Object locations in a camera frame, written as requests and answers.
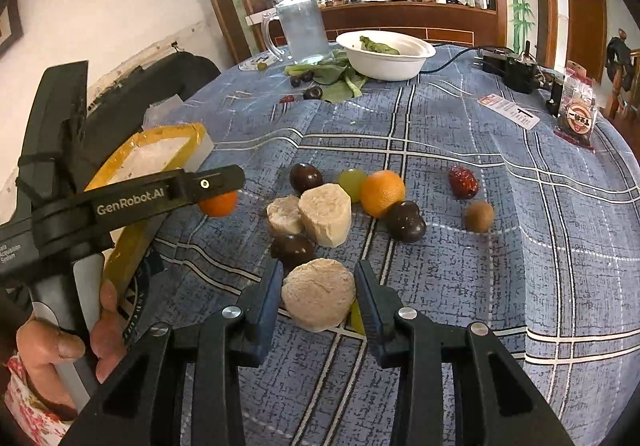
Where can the green leaves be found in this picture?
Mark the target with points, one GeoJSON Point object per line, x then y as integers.
{"type": "Point", "coordinates": [340, 78]}

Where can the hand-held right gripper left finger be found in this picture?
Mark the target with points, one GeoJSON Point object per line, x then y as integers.
{"type": "Point", "coordinates": [270, 298]}

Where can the white bowl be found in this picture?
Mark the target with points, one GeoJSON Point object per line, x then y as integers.
{"type": "Point", "coordinates": [385, 61]}

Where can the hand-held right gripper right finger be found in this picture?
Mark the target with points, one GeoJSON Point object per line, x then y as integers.
{"type": "Point", "coordinates": [365, 298]}

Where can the wooden railing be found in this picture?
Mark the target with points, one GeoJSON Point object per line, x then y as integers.
{"type": "Point", "coordinates": [625, 96]}

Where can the small black device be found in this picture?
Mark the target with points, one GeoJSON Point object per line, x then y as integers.
{"type": "Point", "coordinates": [555, 98]}

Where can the person's left forearm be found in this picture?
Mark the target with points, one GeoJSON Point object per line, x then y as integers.
{"type": "Point", "coordinates": [25, 418]}

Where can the dark blue printed bag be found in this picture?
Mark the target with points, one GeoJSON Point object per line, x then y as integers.
{"type": "Point", "coordinates": [145, 286]}

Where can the clear snack packet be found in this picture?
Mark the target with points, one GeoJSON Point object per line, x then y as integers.
{"type": "Point", "coordinates": [577, 111]}

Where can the large red date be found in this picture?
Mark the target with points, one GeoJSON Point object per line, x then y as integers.
{"type": "Point", "coordinates": [463, 182]}

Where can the large orange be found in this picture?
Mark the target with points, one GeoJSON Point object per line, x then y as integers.
{"type": "Point", "coordinates": [382, 193]}

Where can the white card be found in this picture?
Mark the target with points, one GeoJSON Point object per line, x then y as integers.
{"type": "Point", "coordinates": [510, 110]}

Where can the brown kiwi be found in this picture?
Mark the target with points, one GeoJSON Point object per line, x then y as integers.
{"type": "Point", "coordinates": [480, 216]}

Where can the small orange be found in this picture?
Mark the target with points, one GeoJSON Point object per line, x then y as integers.
{"type": "Point", "coordinates": [220, 207]}

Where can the tall white peeled chunk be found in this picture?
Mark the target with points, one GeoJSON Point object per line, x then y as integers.
{"type": "Point", "coordinates": [325, 216]}

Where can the dark round fruit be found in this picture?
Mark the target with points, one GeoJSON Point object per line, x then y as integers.
{"type": "Point", "coordinates": [296, 81]}
{"type": "Point", "coordinates": [306, 75]}
{"type": "Point", "coordinates": [314, 92]}

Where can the dark cloth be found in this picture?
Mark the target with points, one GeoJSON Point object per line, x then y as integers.
{"type": "Point", "coordinates": [617, 56]}

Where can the black electronic device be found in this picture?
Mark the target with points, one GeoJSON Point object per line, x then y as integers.
{"type": "Point", "coordinates": [517, 68]}

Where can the wooden sideboard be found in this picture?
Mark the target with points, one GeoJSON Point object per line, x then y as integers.
{"type": "Point", "coordinates": [400, 18]}

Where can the round white peeled chunk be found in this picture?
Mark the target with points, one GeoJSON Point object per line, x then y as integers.
{"type": "Point", "coordinates": [318, 296]}

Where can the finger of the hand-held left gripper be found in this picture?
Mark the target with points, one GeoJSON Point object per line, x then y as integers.
{"type": "Point", "coordinates": [210, 182]}

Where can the small red date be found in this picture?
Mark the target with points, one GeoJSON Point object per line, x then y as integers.
{"type": "Point", "coordinates": [286, 99]}

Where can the person's left hand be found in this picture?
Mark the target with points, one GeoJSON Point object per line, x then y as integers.
{"type": "Point", "coordinates": [107, 316]}

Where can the yellow plastic bag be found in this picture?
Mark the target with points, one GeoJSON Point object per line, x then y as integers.
{"type": "Point", "coordinates": [102, 176]}

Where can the large green grape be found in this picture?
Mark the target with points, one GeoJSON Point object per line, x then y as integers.
{"type": "Point", "coordinates": [352, 185]}

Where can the clear glass mug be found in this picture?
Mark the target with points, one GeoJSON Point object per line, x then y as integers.
{"type": "Point", "coordinates": [300, 31]}

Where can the clear plastic bag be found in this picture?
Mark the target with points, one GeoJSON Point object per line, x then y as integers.
{"type": "Point", "coordinates": [162, 108]}

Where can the wooden door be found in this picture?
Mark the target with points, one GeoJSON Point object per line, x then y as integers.
{"type": "Point", "coordinates": [585, 26]}

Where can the dark purple passion fruit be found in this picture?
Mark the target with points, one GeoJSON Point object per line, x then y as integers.
{"type": "Point", "coordinates": [292, 248]}
{"type": "Point", "coordinates": [405, 221]}
{"type": "Point", "coordinates": [306, 177]}

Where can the small white peeled chunk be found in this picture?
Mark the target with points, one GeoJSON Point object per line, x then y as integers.
{"type": "Point", "coordinates": [284, 216]}

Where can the blue plaid tablecloth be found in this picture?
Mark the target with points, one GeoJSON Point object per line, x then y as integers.
{"type": "Point", "coordinates": [450, 276]}

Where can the green vegetable piece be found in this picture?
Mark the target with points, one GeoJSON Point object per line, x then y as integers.
{"type": "Point", "coordinates": [377, 46]}

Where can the yellow green grape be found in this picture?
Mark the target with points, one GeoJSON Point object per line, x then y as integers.
{"type": "Point", "coordinates": [356, 320]}

